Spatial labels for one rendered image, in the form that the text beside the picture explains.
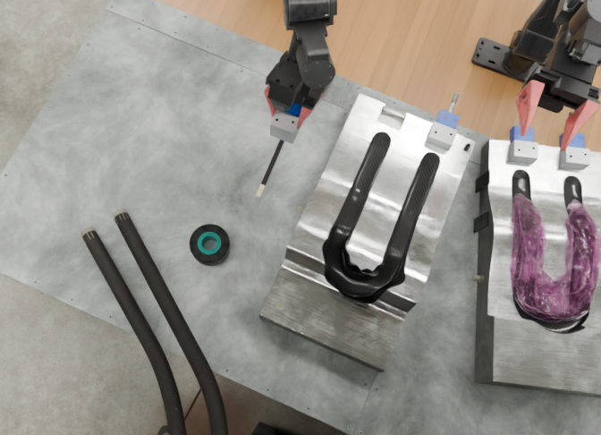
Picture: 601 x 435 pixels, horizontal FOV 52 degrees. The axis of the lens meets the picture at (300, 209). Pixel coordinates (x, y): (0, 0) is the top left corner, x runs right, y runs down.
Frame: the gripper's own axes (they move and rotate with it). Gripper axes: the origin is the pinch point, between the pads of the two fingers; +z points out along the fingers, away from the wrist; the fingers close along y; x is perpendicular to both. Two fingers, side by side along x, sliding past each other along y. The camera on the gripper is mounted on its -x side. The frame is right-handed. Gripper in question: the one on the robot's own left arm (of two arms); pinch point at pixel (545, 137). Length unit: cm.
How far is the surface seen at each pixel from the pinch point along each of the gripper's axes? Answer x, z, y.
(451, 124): 29.6, -11.6, -10.3
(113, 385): 118, 70, -71
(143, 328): 32, 49, -51
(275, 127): 23.9, 5.1, -42.2
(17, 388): 118, 82, -99
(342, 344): 33, 37, -15
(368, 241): 26.5, 18.5, -17.7
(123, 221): 36, 31, -65
